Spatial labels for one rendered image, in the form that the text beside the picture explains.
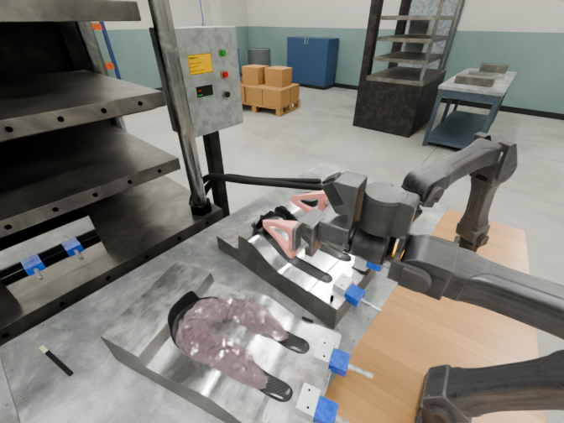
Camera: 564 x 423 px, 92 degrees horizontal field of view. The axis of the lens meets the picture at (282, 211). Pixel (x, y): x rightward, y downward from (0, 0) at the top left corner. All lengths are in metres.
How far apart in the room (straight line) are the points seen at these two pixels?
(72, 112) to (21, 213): 0.32
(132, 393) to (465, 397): 0.68
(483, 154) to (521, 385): 0.49
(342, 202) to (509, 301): 0.24
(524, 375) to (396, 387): 0.31
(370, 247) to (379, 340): 0.45
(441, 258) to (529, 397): 0.24
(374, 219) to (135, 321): 0.60
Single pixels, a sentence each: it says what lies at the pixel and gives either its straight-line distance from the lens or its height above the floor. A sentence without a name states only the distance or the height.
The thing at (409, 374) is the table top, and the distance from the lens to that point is 0.83.
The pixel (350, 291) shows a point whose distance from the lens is 0.78.
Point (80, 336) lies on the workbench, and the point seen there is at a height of 0.80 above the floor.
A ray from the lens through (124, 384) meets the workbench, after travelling 0.84.
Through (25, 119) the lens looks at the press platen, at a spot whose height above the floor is 1.28.
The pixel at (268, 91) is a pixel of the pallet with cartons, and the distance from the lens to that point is 5.42.
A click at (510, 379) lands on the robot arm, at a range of 0.59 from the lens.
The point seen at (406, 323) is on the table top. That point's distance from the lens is 0.90.
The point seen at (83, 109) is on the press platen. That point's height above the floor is 1.28.
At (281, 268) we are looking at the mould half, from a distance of 0.84.
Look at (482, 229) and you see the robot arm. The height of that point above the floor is 0.95.
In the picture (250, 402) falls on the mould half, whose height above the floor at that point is 0.86.
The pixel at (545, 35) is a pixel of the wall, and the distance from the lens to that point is 7.04.
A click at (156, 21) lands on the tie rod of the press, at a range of 1.06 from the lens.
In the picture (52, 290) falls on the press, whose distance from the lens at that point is 1.17.
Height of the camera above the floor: 1.50
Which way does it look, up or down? 35 degrees down
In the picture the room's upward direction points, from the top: straight up
